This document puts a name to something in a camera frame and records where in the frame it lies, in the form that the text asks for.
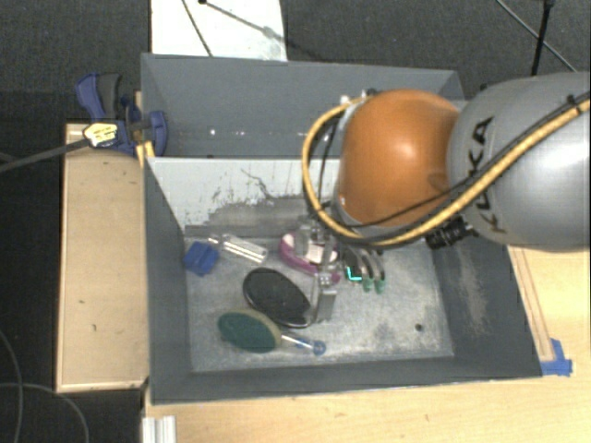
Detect purple and white ring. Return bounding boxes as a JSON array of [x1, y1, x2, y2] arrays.
[[278, 230, 344, 275]]

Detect green scrubber with blue handle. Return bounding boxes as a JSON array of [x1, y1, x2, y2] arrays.
[[216, 309, 328, 357]]

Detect grey metal bin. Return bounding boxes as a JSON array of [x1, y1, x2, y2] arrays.
[[139, 52, 544, 405]]

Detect pale wood board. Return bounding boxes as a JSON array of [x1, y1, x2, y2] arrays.
[[54, 122, 151, 394]]

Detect black oval disc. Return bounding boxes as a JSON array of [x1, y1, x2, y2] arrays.
[[242, 267, 313, 329]]

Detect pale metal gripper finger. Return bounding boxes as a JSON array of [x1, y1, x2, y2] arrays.
[[295, 226, 316, 257], [313, 271, 340, 326]]

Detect black cylinder on white bracket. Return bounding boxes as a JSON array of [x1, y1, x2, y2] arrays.
[[423, 215, 478, 251]]

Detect blue ribbed block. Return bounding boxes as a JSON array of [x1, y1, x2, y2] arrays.
[[182, 240, 221, 278]]

